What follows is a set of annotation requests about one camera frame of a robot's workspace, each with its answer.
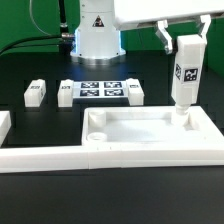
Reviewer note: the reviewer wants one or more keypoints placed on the fiducial marker plate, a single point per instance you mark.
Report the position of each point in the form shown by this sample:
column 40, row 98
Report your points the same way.
column 99, row 89

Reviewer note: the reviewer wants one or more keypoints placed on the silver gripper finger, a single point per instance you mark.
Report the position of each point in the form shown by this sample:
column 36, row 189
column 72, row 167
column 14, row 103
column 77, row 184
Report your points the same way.
column 164, row 36
column 203, row 24

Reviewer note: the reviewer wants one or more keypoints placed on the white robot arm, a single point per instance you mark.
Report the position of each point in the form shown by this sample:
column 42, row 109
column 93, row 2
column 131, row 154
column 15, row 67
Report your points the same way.
column 97, row 38

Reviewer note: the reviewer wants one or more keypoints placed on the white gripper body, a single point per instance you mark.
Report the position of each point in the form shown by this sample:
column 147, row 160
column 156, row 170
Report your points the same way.
column 134, row 14

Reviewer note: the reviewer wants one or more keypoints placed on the white U-shaped fence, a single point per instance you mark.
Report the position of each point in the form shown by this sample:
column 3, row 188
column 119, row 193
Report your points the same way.
column 103, row 155

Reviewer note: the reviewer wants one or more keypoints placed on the white desk top tray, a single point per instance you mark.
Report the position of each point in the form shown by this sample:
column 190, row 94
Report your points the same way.
column 120, row 125

